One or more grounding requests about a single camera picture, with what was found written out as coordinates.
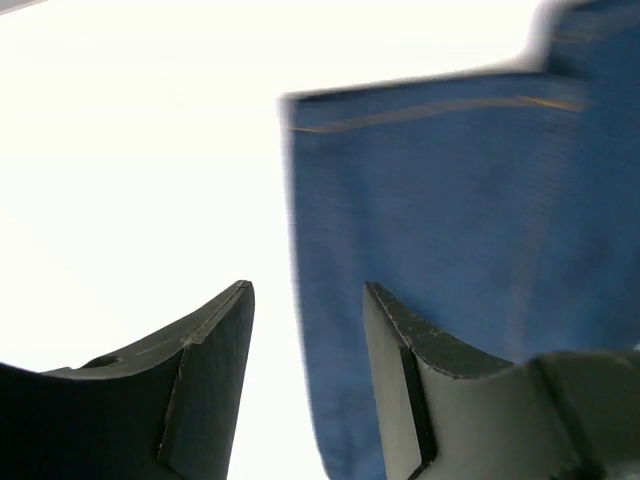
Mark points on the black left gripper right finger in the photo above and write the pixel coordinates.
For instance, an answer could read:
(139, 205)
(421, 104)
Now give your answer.
(449, 411)

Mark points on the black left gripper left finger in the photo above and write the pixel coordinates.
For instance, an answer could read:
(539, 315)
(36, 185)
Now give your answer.
(164, 407)

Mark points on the dark blue denim trousers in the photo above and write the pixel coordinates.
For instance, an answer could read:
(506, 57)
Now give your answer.
(502, 207)

